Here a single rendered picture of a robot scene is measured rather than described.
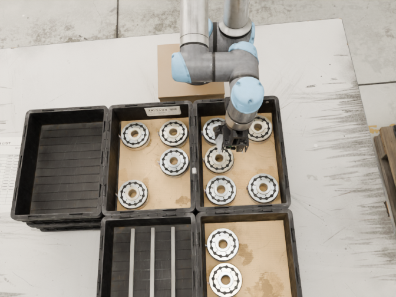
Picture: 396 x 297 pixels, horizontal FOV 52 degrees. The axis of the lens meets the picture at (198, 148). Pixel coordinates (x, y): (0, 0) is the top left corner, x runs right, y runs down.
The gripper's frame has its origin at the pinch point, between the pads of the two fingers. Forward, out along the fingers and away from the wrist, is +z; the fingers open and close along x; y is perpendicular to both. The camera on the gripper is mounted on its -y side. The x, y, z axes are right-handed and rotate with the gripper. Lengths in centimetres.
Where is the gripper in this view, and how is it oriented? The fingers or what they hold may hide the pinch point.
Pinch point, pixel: (228, 141)
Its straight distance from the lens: 127.1
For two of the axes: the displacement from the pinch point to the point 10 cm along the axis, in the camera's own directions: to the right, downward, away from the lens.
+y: 0.3, 9.2, -3.8
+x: 10.0, 0.0, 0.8
